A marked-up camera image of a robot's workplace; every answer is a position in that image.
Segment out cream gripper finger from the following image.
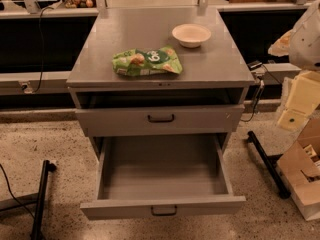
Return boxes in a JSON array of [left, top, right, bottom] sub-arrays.
[[268, 30, 292, 57]]

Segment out green rice chip bag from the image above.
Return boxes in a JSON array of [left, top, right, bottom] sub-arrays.
[[112, 46, 183, 77]]

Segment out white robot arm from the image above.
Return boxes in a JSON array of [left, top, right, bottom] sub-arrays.
[[268, 0, 320, 71]]

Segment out grey drawer cabinet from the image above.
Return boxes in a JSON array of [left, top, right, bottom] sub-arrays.
[[67, 7, 253, 152]]

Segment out open grey drawer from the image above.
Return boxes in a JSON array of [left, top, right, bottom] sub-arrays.
[[81, 134, 246, 220]]

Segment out closed grey upper drawer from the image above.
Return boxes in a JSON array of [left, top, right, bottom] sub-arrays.
[[76, 105, 244, 137]]

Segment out white paper bowl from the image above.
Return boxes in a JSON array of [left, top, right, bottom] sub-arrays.
[[172, 24, 211, 48]]

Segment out open cardboard box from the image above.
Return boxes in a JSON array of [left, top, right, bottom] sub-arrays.
[[277, 119, 320, 221]]

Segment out black floor stand leg left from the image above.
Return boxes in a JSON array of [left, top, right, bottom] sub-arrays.
[[0, 160, 56, 240]]

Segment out cable and plug right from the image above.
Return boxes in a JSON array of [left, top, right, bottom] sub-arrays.
[[240, 60, 283, 123]]

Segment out black cable left wall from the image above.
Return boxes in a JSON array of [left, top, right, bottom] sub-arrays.
[[32, 5, 55, 94]]

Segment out black cable on floor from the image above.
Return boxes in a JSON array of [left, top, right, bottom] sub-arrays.
[[0, 163, 36, 220]]

